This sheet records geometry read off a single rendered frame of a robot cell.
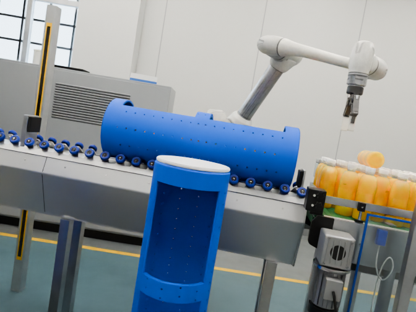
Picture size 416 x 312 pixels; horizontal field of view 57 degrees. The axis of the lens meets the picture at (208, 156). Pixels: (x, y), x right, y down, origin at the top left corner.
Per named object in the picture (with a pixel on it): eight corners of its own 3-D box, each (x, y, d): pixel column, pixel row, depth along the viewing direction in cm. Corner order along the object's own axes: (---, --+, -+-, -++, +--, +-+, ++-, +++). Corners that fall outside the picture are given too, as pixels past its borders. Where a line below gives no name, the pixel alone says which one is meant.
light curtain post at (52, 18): (16, 286, 236) (52, 7, 222) (25, 288, 236) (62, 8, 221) (10, 290, 230) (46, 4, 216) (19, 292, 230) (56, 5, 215)
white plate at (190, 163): (148, 152, 149) (147, 155, 150) (169, 164, 124) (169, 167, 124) (212, 160, 161) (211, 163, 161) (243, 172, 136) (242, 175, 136)
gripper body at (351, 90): (345, 86, 186) (342, 104, 187) (350, 83, 178) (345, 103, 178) (361, 88, 185) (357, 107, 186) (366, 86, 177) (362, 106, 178)
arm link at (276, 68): (211, 131, 260) (233, 134, 275) (223, 147, 251) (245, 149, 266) (277, 31, 225) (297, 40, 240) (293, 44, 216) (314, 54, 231)
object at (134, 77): (130, 81, 354) (131, 73, 354) (156, 86, 358) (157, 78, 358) (129, 81, 343) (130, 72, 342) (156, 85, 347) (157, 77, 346)
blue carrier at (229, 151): (120, 150, 202) (125, 96, 195) (286, 179, 192) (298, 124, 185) (97, 162, 174) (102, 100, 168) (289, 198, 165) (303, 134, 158)
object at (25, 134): (31, 145, 196) (35, 115, 195) (38, 146, 196) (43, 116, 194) (19, 146, 186) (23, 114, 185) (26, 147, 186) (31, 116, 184)
